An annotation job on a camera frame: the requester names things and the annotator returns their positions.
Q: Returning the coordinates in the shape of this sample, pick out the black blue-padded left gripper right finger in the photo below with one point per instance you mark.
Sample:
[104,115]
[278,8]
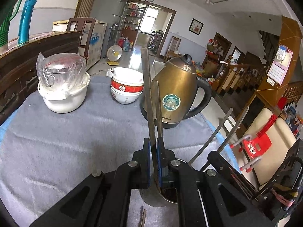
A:
[204,198]

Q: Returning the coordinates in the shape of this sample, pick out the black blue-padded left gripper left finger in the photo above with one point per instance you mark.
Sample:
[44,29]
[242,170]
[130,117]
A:
[102,199]

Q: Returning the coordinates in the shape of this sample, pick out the dark metal chopstick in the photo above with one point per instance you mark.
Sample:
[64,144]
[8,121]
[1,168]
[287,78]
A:
[149,110]

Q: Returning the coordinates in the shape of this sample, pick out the grey perforated utensil holder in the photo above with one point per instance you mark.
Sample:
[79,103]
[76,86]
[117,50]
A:
[163,193]

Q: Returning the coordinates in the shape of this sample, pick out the dark chopstick on cloth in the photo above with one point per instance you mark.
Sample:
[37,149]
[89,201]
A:
[143,217]
[157,102]

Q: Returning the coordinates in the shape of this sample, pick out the red plastic stool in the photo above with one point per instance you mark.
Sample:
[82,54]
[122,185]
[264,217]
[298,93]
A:
[257,146]

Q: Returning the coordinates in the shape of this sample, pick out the grey table cloth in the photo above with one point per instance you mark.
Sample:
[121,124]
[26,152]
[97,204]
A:
[44,155]

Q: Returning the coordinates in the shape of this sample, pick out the red white stacked bowls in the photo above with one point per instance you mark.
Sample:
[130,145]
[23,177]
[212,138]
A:
[126,85]

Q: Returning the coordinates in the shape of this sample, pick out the brass electric kettle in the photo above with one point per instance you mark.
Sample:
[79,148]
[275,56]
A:
[182,93]

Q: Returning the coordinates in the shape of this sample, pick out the white pot with bagged bowl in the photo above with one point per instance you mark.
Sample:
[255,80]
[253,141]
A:
[62,81]

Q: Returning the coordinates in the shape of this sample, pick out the red white rice cooker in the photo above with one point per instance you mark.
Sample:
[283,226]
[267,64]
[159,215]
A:
[109,72]

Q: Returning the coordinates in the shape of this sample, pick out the white floor fan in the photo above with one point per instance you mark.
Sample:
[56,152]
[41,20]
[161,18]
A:
[114,53]

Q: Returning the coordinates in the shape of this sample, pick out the white chest freezer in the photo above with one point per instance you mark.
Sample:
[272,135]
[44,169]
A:
[91,40]

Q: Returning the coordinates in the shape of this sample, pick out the blue thermos bottle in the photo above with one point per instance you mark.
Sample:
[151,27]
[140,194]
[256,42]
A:
[25,20]

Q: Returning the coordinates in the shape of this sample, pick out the grey refrigerator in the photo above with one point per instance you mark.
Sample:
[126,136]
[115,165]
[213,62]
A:
[113,13]

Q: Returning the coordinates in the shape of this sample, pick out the green thermos flask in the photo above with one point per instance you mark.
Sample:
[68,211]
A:
[4,29]

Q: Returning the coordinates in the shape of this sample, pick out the wooden chair at wall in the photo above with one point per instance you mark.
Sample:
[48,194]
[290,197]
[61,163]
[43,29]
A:
[173,48]

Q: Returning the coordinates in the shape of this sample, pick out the wall calendar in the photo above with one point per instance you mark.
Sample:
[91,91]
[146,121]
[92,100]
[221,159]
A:
[280,64]

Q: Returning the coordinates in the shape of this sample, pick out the framed wall picture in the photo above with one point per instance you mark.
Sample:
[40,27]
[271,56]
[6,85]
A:
[196,27]

